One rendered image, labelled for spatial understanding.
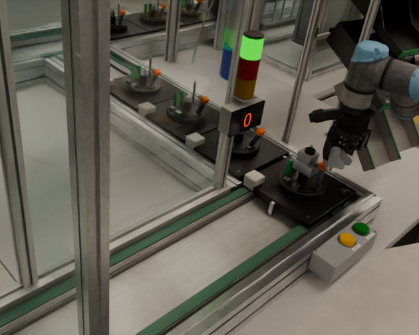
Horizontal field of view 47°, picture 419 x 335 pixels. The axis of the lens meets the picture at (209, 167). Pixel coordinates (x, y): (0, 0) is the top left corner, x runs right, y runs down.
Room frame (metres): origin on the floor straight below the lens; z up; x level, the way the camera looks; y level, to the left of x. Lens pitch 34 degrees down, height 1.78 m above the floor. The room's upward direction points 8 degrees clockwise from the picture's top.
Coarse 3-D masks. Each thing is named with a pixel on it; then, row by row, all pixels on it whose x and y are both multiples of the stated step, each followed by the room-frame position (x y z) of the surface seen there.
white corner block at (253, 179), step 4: (252, 172) 1.16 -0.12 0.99; (256, 172) 1.17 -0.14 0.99; (244, 176) 1.15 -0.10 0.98; (248, 176) 1.14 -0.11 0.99; (252, 176) 1.14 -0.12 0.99; (256, 176) 1.15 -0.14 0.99; (260, 176) 1.15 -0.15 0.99; (264, 176) 1.15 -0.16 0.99; (244, 180) 1.15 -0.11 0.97; (248, 180) 1.14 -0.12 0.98; (252, 180) 1.13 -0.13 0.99; (256, 180) 1.13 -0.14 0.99; (260, 180) 1.14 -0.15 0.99; (264, 180) 1.15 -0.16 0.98; (244, 184) 1.15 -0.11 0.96; (248, 184) 1.14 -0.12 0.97; (252, 184) 1.13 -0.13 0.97; (256, 184) 1.12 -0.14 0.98; (252, 188) 1.13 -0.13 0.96
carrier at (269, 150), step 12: (252, 132) 1.43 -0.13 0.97; (240, 144) 1.31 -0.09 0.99; (264, 144) 1.36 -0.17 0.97; (276, 144) 1.38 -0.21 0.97; (240, 156) 1.26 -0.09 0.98; (252, 156) 1.28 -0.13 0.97; (264, 156) 1.29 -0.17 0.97; (276, 156) 1.30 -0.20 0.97; (240, 168) 1.21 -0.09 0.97; (252, 168) 1.21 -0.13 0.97; (264, 168) 1.25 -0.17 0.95; (240, 180) 1.17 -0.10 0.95
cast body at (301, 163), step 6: (300, 150) 1.17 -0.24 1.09; (306, 150) 1.16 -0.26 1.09; (312, 150) 1.16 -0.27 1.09; (294, 156) 1.19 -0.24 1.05; (300, 156) 1.16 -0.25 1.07; (306, 156) 1.14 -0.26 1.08; (312, 156) 1.14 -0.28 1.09; (318, 156) 1.16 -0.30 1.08; (294, 162) 1.16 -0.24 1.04; (300, 162) 1.15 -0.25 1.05; (306, 162) 1.14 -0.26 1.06; (312, 162) 1.14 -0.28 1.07; (294, 168) 1.16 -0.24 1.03; (300, 168) 1.15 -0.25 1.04; (306, 168) 1.14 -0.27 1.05; (312, 168) 1.13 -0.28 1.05; (306, 174) 1.13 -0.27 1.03; (312, 174) 1.13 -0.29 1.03
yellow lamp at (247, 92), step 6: (240, 78) 1.08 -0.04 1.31; (240, 84) 1.07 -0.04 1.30; (246, 84) 1.07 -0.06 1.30; (252, 84) 1.08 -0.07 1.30; (234, 90) 1.09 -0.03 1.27; (240, 90) 1.07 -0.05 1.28; (246, 90) 1.07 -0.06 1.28; (252, 90) 1.08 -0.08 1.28; (240, 96) 1.07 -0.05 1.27; (246, 96) 1.07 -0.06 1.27; (252, 96) 1.08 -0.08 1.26
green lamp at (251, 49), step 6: (246, 42) 1.08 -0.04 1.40; (252, 42) 1.07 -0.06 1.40; (258, 42) 1.07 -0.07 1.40; (246, 48) 1.07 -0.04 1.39; (252, 48) 1.07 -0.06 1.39; (258, 48) 1.08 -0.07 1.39; (240, 54) 1.09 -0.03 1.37; (246, 54) 1.07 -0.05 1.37; (252, 54) 1.07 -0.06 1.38; (258, 54) 1.08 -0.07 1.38
